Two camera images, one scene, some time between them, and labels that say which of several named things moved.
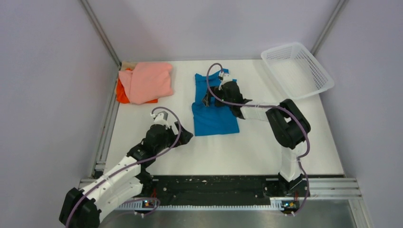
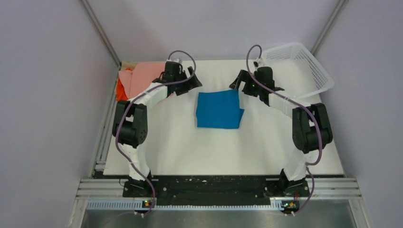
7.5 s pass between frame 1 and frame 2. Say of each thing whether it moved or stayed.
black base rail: stayed
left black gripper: moved
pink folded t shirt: stayed
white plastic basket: stayed
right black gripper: moved
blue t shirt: moved
